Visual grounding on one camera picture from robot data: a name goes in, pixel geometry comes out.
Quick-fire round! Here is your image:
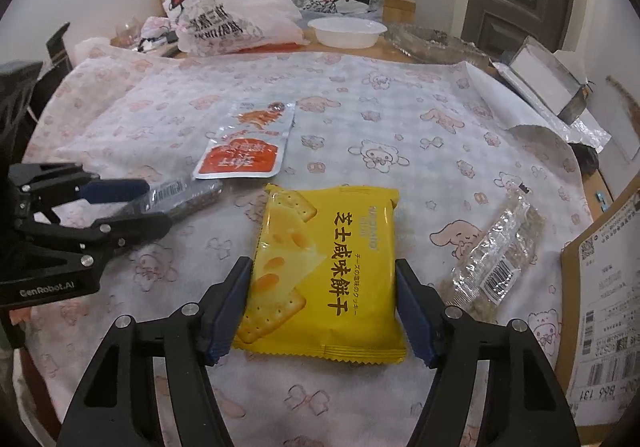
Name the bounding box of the clear dark seed bar pack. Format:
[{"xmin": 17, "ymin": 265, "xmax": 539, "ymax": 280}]
[{"xmin": 116, "ymin": 178, "xmax": 224, "ymax": 223}]

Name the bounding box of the yellow cheese cracker pack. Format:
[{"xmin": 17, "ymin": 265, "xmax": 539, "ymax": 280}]
[{"xmin": 233, "ymin": 185, "xmax": 407, "ymax": 365}]

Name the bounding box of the clear nut bar pack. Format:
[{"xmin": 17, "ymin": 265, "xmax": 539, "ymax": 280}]
[{"xmin": 439, "ymin": 185, "xmax": 546, "ymax": 323}]

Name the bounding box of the brown cardboard box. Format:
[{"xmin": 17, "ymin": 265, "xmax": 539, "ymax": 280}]
[{"xmin": 555, "ymin": 178, "xmax": 639, "ymax": 444}]

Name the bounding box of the white plastic bowl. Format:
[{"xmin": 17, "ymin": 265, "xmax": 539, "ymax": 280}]
[{"xmin": 308, "ymin": 17, "xmax": 387, "ymax": 50}]

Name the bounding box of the tissue box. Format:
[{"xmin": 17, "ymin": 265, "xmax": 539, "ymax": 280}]
[{"xmin": 492, "ymin": 36, "xmax": 591, "ymax": 126}]

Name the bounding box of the silver foil sheet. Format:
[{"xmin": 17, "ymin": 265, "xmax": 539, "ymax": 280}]
[{"xmin": 465, "ymin": 62, "xmax": 612, "ymax": 152}]

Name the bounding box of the small wooden cabinet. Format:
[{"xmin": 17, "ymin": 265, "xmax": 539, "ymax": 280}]
[{"xmin": 383, "ymin": 0, "xmax": 416, "ymax": 24}]

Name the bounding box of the clear tray of shells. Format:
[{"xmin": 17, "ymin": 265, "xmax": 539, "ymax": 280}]
[{"xmin": 384, "ymin": 24, "xmax": 492, "ymax": 72}]

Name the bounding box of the white printed plastic bag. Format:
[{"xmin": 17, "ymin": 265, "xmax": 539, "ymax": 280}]
[{"xmin": 164, "ymin": 0, "xmax": 305, "ymax": 57}]

